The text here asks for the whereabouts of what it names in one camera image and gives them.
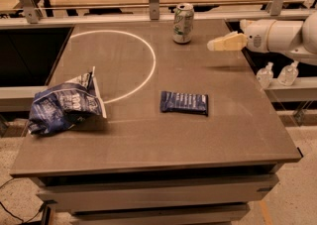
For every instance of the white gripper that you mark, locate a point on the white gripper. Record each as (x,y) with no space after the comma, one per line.
(257,38)

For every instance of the white green 7up can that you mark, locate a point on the white green 7up can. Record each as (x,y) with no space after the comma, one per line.
(183,23)

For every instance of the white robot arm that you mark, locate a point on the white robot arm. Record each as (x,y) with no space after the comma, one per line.
(294,39)

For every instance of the blue rxbar blueberry wrapper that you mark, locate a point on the blue rxbar blueberry wrapper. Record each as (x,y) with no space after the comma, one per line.
(184,103)

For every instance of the clear sanitizer bottle left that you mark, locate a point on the clear sanitizer bottle left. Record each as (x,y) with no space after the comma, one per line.
(265,75)

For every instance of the clear sanitizer bottle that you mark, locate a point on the clear sanitizer bottle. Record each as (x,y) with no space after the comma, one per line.
(265,75)
(288,74)

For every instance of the clear sanitizer bottle right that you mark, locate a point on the clear sanitizer bottle right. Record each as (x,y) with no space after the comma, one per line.
(288,74)

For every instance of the grey drawer cabinet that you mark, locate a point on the grey drawer cabinet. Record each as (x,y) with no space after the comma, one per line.
(157,197)

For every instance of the blue crumpled chip bag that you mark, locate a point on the blue crumpled chip bag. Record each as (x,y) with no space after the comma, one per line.
(64,106)

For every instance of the grey metal bracket left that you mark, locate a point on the grey metal bracket left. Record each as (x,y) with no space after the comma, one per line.
(31,11)

